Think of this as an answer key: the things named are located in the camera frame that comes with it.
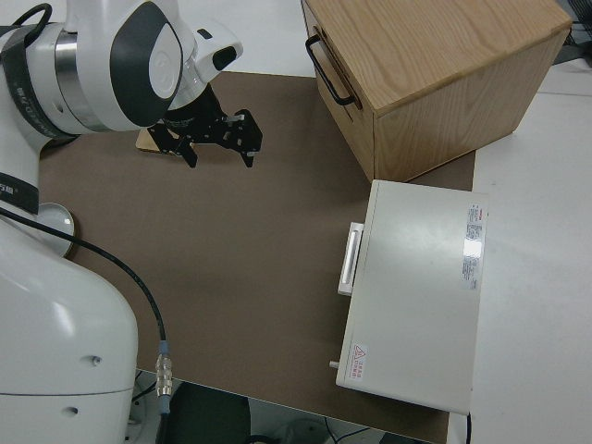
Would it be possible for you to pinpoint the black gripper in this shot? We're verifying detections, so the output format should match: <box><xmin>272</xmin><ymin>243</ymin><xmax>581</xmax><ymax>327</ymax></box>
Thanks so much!
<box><xmin>147</xmin><ymin>87</ymin><xmax>264</xmax><ymax>169</ymax></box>

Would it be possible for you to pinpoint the wooden mug tree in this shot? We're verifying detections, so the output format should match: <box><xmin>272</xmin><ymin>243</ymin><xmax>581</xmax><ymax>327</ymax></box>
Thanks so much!
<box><xmin>135</xmin><ymin>129</ymin><xmax>186</xmax><ymax>154</ymax></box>

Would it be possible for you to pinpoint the brown table mat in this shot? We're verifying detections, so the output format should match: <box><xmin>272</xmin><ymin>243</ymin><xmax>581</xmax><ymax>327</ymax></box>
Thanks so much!
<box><xmin>36</xmin><ymin>71</ymin><xmax>477</xmax><ymax>444</ymax></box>

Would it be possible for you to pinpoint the wooden drawer cabinet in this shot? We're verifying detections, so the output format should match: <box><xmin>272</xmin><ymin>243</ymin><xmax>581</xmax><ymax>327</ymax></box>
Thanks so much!
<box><xmin>300</xmin><ymin>0</ymin><xmax>573</xmax><ymax>184</ymax></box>

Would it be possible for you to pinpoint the white toaster oven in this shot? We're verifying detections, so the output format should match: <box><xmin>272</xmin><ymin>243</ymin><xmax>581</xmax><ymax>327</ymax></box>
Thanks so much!
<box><xmin>327</xmin><ymin>179</ymin><xmax>490</xmax><ymax>415</ymax></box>

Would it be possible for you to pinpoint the black rounded object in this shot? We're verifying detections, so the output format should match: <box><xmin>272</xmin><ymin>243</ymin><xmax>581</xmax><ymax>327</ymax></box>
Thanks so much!
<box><xmin>168</xmin><ymin>383</ymin><xmax>253</xmax><ymax>444</ymax></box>

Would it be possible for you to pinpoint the black drawer handle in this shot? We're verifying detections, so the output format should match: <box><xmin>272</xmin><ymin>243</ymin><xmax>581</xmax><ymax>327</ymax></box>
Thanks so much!
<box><xmin>304</xmin><ymin>35</ymin><xmax>364</xmax><ymax>107</ymax></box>

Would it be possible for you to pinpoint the white oven door handle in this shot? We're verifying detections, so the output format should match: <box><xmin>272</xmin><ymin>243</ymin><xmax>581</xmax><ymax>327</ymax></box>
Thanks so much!
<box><xmin>337</xmin><ymin>222</ymin><xmax>366</xmax><ymax>297</ymax></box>

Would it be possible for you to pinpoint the black cable metal connector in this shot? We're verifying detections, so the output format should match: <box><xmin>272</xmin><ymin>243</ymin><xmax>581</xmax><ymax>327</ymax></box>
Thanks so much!
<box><xmin>0</xmin><ymin>206</ymin><xmax>175</xmax><ymax>444</ymax></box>

